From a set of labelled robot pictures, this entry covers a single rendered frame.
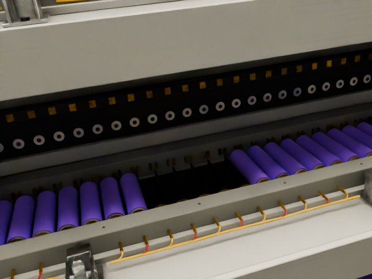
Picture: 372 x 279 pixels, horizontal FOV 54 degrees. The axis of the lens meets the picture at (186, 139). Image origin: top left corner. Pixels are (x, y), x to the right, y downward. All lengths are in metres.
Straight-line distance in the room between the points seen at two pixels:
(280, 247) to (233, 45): 0.16
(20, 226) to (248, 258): 0.19
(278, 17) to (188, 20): 0.07
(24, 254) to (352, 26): 0.32
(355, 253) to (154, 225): 0.17
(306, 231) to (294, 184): 0.04
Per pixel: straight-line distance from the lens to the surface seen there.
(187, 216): 0.31
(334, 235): 0.33
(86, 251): 0.29
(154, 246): 0.32
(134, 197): 0.35
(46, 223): 0.34
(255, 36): 0.29
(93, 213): 0.34
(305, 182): 0.35
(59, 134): 0.41
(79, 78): 0.27
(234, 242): 0.32
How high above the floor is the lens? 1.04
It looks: 5 degrees down
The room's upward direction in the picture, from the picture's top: 10 degrees counter-clockwise
